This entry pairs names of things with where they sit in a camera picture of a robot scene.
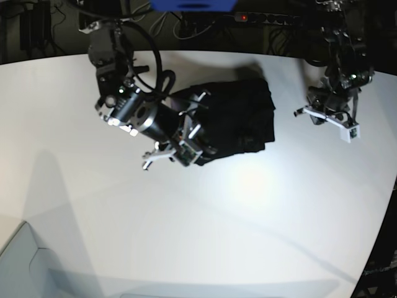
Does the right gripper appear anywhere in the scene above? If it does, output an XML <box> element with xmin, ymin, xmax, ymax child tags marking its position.
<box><xmin>141</xmin><ymin>90</ymin><xmax>210</xmax><ymax>170</ymax></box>

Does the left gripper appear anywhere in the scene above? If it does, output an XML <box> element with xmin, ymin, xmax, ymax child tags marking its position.
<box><xmin>293</xmin><ymin>86</ymin><xmax>361</xmax><ymax>130</ymax></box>

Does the black t-shirt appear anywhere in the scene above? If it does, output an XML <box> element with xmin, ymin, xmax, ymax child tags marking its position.
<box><xmin>171</xmin><ymin>78</ymin><xmax>275</xmax><ymax>166</ymax></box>

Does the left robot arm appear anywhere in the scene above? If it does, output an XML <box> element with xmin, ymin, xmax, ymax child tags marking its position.
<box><xmin>294</xmin><ymin>1</ymin><xmax>375</xmax><ymax>132</ymax></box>

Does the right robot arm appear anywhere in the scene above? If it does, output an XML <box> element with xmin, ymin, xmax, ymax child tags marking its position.
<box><xmin>68</xmin><ymin>1</ymin><xmax>216</xmax><ymax>171</ymax></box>

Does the black power strip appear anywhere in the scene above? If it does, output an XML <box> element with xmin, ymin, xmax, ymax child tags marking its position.
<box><xmin>230</xmin><ymin>12</ymin><xmax>303</xmax><ymax>27</ymax></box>

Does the blue box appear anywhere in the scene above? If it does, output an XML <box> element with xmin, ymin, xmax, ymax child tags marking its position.
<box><xmin>150</xmin><ymin>0</ymin><xmax>237</xmax><ymax>12</ymax></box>

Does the black box on floor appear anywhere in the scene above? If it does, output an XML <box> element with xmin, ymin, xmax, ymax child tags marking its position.
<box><xmin>19</xmin><ymin>1</ymin><xmax>51</xmax><ymax>51</ymax></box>

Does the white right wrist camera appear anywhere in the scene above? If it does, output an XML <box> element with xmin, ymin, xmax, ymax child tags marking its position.
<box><xmin>174</xmin><ymin>140</ymin><xmax>203</xmax><ymax>167</ymax></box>

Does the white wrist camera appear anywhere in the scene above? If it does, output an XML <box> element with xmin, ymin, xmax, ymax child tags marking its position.
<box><xmin>340</xmin><ymin>124</ymin><xmax>360</xmax><ymax>143</ymax></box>
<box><xmin>174</xmin><ymin>140</ymin><xmax>203</xmax><ymax>167</ymax></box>

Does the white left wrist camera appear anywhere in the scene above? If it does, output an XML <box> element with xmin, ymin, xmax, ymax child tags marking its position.
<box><xmin>340</xmin><ymin>124</ymin><xmax>360</xmax><ymax>143</ymax></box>

